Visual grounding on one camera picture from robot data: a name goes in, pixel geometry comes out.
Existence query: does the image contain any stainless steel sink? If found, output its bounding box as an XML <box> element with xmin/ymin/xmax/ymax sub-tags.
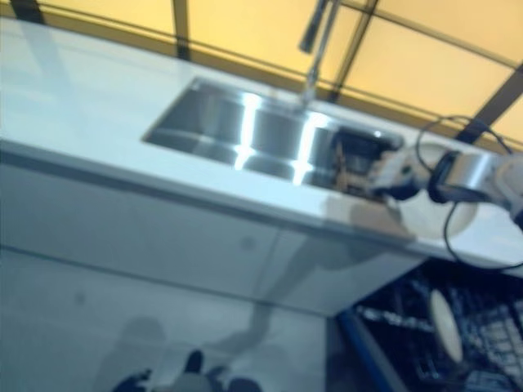
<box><xmin>141</xmin><ymin>76</ymin><xmax>406</xmax><ymax>202</ymax></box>

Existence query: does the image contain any black dish drying rack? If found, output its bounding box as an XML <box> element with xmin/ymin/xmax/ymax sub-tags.
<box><xmin>326</xmin><ymin>126</ymin><xmax>405</xmax><ymax>198</ymax></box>

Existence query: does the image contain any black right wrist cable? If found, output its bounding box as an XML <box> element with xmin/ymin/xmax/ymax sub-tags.
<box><xmin>415</xmin><ymin>115</ymin><xmax>523</xmax><ymax>270</ymax></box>

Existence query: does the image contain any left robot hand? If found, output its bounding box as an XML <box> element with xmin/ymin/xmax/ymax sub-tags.
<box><xmin>116</xmin><ymin>369</ymin><xmax>152</xmax><ymax>392</ymax></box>

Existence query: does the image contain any yellow window with dark frame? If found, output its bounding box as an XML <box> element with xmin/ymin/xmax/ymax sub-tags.
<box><xmin>0</xmin><ymin>0</ymin><xmax>523</xmax><ymax>156</ymax></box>

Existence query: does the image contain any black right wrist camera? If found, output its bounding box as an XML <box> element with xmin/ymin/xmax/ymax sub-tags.
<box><xmin>428</xmin><ymin>151</ymin><xmax>463</xmax><ymax>204</ymax></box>

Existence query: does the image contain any chrome kitchen faucet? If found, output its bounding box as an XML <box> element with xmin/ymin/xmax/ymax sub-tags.
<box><xmin>299</xmin><ymin>0</ymin><xmax>341</xmax><ymax>110</ymax></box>

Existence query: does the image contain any white glossy cabinet door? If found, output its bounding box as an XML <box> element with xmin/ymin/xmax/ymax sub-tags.
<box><xmin>261</xmin><ymin>228</ymin><xmax>427</xmax><ymax>319</ymax></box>
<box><xmin>0</xmin><ymin>161</ymin><xmax>284</xmax><ymax>305</ymax></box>

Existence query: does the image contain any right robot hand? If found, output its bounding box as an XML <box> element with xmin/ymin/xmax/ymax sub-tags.
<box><xmin>373</xmin><ymin>153</ymin><xmax>432</xmax><ymax>201</ymax></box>

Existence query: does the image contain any wire dishwasher rack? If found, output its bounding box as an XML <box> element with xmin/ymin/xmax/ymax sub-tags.
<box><xmin>359</xmin><ymin>267</ymin><xmax>523</xmax><ymax>392</ymax></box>

